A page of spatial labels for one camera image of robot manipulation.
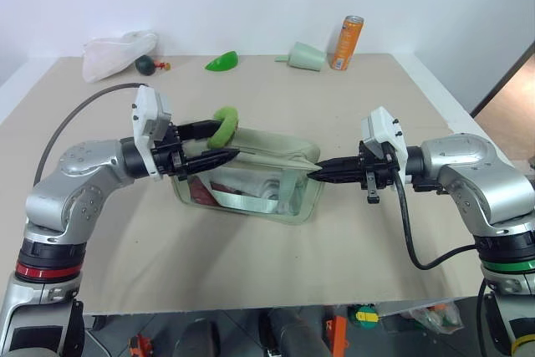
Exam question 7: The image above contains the dark rounded shape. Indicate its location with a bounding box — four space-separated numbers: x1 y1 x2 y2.
257 308 332 357

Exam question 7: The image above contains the brown door frame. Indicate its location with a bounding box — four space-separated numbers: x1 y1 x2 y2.
469 38 535 118

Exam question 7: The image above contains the orange plastic part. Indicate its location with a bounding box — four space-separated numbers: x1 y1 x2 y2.
323 314 350 357
128 333 154 357

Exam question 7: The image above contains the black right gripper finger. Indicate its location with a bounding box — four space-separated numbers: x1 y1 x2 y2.
317 156 362 172
305 169 363 185

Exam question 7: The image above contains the white plastic bag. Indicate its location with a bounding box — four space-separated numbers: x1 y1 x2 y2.
80 29 161 84

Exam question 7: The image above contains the pale green plastic cup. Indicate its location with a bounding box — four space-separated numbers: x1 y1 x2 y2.
273 41 328 74

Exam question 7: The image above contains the grey left arm cable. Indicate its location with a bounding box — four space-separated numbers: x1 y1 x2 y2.
33 82 145 186

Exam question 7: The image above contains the bright green plastic scoop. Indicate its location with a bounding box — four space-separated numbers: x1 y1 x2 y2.
204 50 241 74

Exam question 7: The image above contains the green yellow toy block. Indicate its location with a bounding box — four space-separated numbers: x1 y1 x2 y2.
347 302 380 326

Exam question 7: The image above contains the orange drink can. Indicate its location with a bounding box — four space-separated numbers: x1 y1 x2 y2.
330 14 365 71

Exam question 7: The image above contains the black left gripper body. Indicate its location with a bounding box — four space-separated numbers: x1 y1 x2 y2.
151 122 190 178

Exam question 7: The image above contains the green plush keychain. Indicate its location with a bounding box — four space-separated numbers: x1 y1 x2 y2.
206 105 241 151

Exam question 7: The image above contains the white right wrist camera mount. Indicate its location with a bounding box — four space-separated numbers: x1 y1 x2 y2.
359 105 408 185

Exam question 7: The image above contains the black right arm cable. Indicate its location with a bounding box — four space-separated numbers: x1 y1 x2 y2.
391 171 482 271

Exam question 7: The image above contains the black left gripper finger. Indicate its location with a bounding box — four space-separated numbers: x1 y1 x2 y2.
185 149 242 175
179 119 223 141

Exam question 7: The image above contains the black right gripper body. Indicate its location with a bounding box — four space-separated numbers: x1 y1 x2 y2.
357 140 398 205

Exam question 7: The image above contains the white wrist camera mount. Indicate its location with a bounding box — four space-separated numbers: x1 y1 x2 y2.
359 105 408 185
130 84 175 183

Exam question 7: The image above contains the dark green ball toy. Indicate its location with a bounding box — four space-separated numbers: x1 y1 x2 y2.
134 55 155 78

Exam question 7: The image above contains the clear bag of toys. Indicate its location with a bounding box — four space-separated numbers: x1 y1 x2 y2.
402 301 466 335

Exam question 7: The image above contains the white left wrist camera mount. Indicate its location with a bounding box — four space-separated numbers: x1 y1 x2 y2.
130 84 175 183

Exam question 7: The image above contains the green clear zip pouch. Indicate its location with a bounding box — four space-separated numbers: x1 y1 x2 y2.
170 128 328 227

